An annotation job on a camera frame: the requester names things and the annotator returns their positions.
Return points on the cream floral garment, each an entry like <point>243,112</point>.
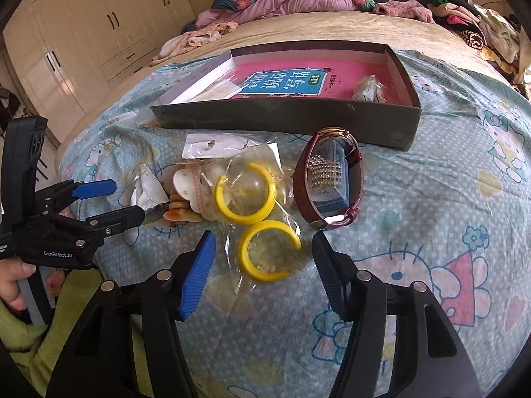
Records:
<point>186,41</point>

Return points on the pink fluffy garment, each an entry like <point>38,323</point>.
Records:
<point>402,10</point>

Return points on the peach ribbed hair clip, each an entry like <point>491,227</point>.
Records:
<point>178,214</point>

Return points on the cream wardrobe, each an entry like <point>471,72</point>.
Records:
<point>83,29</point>

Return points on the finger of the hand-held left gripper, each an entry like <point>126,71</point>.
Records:
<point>120,219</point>
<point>95,188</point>

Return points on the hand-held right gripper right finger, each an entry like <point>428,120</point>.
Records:
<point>330,273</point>

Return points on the purple quilt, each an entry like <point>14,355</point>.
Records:
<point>298,0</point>

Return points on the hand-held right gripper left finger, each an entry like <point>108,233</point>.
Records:
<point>199,273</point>

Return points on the white earring card bag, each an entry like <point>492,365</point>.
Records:
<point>199,145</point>

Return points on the small clear plastic bag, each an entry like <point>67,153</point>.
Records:
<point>369,89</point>

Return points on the large white hair claw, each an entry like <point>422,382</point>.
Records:
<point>182,182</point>

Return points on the pink book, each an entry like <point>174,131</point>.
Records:
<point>265,81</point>

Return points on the person's left forearm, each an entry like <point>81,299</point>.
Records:
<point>25,340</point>

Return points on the bagged yellow hoop earrings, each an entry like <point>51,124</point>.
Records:
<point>220,199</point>

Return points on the person's left hand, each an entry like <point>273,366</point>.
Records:
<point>12,282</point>

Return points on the grey cardboard box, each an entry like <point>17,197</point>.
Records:
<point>290,124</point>

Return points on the pile of clothes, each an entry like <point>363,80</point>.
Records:
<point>498,37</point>

